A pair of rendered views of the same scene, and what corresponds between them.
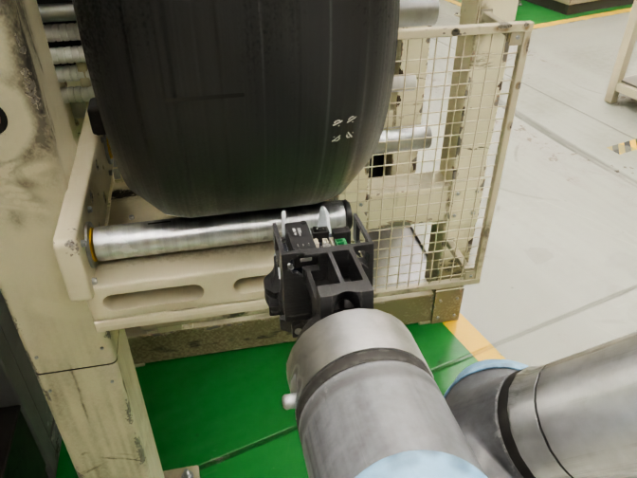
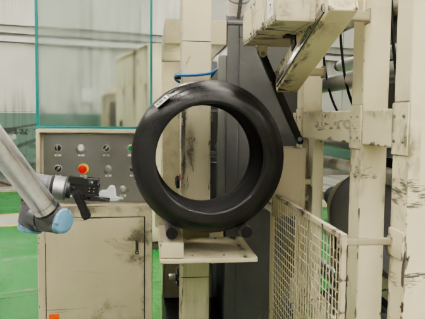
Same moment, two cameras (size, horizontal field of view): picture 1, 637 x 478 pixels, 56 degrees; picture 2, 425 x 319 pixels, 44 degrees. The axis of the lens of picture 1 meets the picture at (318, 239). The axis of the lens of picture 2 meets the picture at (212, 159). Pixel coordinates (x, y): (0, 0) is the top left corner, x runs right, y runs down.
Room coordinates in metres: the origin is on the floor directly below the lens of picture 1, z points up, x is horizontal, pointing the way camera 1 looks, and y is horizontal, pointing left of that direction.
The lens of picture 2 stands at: (1.00, -1.96, 1.32)
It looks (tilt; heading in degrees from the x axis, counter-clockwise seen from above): 4 degrees down; 95
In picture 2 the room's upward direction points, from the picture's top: 1 degrees clockwise
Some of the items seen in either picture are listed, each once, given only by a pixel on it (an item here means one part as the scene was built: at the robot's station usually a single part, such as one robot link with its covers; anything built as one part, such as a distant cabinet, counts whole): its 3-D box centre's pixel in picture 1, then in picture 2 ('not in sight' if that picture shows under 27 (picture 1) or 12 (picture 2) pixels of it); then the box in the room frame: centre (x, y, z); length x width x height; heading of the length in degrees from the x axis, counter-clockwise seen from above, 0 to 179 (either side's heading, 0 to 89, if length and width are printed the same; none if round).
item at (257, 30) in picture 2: not in sight; (288, 16); (1.11, 0.10, 1.71); 0.61 x 0.25 x 0.15; 102
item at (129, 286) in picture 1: (224, 267); (169, 240); (0.65, 0.13, 0.84); 0.36 x 0.09 x 0.06; 102
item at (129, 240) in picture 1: (223, 229); (170, 224); (0.65, 0.13, 0.90); 0.35 x 0.05 x 0.05; 102
